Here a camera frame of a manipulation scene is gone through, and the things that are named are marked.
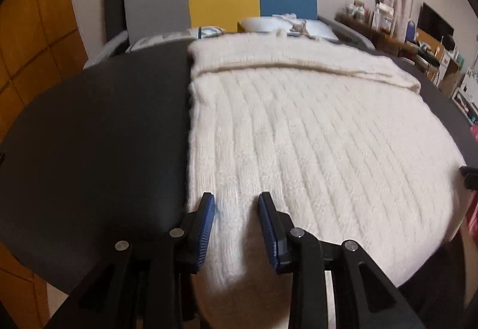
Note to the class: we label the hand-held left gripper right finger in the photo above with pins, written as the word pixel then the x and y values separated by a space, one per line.
pixel 269 232

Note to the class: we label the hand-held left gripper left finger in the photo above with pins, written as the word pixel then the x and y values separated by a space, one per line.
pixel 205 228

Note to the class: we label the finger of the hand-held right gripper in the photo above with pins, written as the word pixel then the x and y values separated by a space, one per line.
pixel 471 177

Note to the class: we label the cream knit sweater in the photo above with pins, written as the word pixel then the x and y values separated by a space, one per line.
pixel 317 134

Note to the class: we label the white round fan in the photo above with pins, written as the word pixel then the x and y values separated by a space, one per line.
pixel 449 42

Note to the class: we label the black television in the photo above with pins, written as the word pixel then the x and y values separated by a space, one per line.
pixel 435 21

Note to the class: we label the wooden side table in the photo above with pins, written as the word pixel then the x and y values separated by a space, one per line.
pixel 377 37

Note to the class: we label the cluster of jars and bottles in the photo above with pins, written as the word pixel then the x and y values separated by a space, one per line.
pixel 373 15

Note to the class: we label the geometric print pillow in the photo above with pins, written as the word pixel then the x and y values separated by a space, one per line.
pixel 168 38

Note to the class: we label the white deer print pillow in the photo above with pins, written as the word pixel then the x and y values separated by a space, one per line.
pixel 261 24

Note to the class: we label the black rolled mat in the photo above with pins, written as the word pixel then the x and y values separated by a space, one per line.
pixel 115 4

